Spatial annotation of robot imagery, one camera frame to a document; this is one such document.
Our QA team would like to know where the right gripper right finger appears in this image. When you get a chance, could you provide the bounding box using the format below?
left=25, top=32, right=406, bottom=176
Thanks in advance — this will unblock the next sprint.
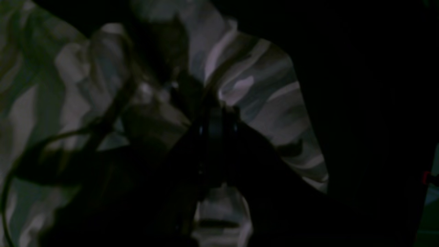
left=224, top=106, right=422, bottom=247

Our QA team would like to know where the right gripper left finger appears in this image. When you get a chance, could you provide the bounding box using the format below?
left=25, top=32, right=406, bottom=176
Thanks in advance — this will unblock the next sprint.
left=14, top=99, right=219, bottom=247

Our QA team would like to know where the camouflage t-shirt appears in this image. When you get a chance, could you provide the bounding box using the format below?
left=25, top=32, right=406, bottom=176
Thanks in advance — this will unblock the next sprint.
left=1, top=0, right=328, bottom=247

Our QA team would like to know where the red black clamp right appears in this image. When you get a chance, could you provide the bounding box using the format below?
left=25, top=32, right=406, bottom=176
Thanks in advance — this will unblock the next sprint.
left=422, top=171, right=434, bottom=186

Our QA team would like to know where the black table cloth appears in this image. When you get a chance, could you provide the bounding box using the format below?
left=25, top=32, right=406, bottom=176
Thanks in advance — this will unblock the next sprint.
left=213, top=0, right=439, bottom=213

